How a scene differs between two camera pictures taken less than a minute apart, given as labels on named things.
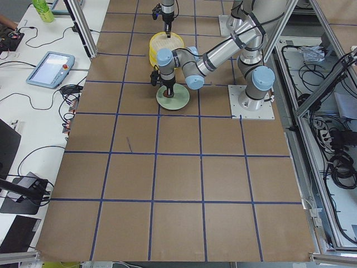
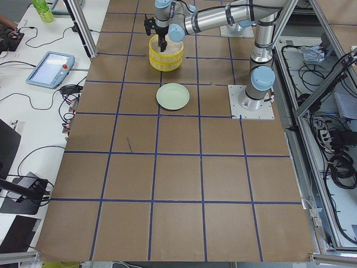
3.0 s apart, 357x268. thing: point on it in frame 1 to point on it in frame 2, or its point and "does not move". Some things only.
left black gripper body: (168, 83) to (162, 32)
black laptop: (20, 235) does not move
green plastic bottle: (43, 10) does not move
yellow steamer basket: (160, 40) does not move
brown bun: (165, 93) to (160, 44)
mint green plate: (179, 100) does not move
